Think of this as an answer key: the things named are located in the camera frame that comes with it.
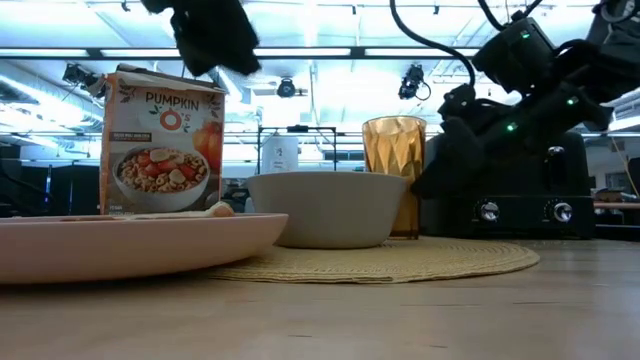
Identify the black background rig frame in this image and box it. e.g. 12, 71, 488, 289
257, 124, 337, 174

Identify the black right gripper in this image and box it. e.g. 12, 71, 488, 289
409, 107, 539, 199

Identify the black four-slot toaster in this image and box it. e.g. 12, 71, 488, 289
418, 130, 597, 240

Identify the grey bowl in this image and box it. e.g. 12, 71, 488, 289
246, 171, 409, 250

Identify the round black ceiling camera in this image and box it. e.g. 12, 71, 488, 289
276, 77, 297, 99

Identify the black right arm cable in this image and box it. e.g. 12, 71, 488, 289
388, 0, 476, 87

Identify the black ceiling camera with cable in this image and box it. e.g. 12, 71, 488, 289
397, 63, 432, 101

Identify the amber faceted juice glass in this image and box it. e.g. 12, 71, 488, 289
362, 115, 428, 240

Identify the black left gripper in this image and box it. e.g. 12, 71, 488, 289
141, 0, 262, 77

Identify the pumpkin cereal box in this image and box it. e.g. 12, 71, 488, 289
99, 63, 226, 217

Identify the pink plate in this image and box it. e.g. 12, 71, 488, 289
0, 213, 290, 285

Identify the black ceiling camera on rail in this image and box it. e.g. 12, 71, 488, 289
62, 63, 101, 92

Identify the white cylinder tank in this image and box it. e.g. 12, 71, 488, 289
260, 135, 300, 175

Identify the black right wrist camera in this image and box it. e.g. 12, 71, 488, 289
437, 83, 478, 121

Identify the round woven beige placemat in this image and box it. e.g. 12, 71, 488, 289
204, 235, 541, 285

